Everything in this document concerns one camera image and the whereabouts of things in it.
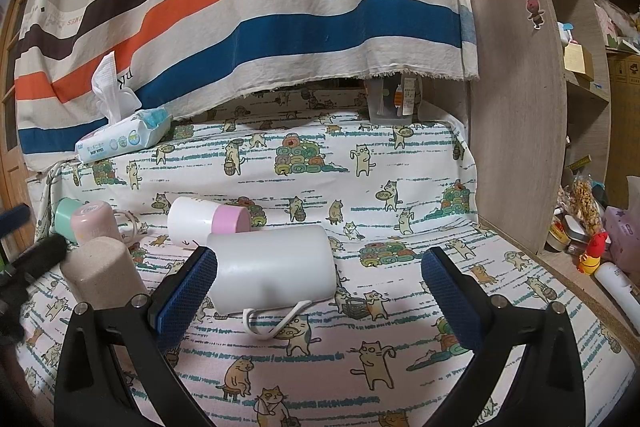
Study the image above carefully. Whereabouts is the red yellow chicken toy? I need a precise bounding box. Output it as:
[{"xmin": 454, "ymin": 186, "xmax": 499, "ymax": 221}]
[{"xmin": 577, "ymin": 232, "xmax": 612, "ymax": 277}]

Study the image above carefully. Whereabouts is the green cup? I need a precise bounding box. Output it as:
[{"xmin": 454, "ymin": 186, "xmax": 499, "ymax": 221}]
[{"xmin": 54, "ymin": 197, "xmax": 91, "ymax": 237}]

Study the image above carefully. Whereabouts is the beige speckled cup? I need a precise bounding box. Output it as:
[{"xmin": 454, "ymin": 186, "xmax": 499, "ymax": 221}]
[{"xmin": 59, "ymin": 237, "xmax": 150, "ymax": 311}]

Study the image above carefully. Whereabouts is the cartoon sticker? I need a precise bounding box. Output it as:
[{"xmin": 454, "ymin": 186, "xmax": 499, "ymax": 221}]
[{"xmin": 525, "ymin": 0, "xmax": 546, "ymax": 30}]

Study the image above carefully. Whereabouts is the white cup with handle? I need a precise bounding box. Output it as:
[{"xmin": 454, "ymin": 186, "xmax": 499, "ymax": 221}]
[{"xmin": 206, "ymin": 225, "xmax": 337, "ymax": 339}]

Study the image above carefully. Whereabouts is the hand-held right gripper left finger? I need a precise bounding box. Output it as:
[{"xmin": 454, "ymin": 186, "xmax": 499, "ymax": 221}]
[{"xmin": 54, "ymin": 245, "xmax": 219, "ymax": 427}]

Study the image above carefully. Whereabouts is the pink tissue box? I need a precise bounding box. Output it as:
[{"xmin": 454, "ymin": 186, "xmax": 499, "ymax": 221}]
[{"xmin": 602, "ymin": 176, "xmax": 640, "ymax": 264}]

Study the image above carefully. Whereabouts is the wooden shelf unit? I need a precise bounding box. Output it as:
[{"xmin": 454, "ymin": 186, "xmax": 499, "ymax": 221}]
[{"xmin": 457, "ymin": 0, "xmax": 613, "ymax": 256}]

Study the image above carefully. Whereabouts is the white cup with pink base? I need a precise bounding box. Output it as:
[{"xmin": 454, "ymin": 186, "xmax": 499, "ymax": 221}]
[{"xmin": 167, "ymin": 196, "xmax": 250, "ymax": 250}]

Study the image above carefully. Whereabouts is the snack bag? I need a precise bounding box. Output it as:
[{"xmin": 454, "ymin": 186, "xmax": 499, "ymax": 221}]
[{"xmin": 570, "ymin": 176, "xmax": 603, "ymax": 235}]

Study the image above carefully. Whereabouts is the cardboard box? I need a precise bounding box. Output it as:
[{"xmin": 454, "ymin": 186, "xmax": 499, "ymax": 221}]
[{"xmin": 606, "ymin": 49, "xmax": 640, "ymax": 202}]

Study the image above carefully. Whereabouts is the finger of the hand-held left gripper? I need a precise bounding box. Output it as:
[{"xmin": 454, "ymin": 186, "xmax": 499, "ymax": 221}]
[{"xmin": 0, "ymin": 204, "xmax": 69, "ymax": 298}]

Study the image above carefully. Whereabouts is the white bottle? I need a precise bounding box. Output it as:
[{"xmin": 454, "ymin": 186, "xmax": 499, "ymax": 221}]
[{"xmin": 595, "ymin": 261, "xmax": 640, "ymax": 308}]

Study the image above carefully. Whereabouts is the cat print tablecloth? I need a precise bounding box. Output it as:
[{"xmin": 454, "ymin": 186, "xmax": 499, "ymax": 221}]
[{"xmin": 15, "ymin": 88, "xmax": 626, "ymax": 427}]

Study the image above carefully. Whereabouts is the baby wipes pack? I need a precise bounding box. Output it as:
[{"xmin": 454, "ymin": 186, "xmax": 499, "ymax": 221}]
[{"xmin": 74, "ymin": 52, "xmax": 173, "ymax": 165}]

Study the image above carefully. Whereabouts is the striped cloth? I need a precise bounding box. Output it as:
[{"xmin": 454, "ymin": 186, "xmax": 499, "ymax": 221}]
[{"xmin": 14, "ymin": 0, "xmax": 481, "ymax": 171}]

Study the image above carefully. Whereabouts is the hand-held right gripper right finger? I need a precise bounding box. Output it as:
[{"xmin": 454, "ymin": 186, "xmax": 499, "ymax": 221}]
[{"xmin": 421, "ymin": 247, "xmax": 601, "ymax": 427}]

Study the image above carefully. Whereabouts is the clear plastic container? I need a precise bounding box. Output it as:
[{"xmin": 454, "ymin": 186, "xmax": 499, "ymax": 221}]
[{"xmin": 364, "ymin": 75, "xmax": 426, "ymax": 126}]

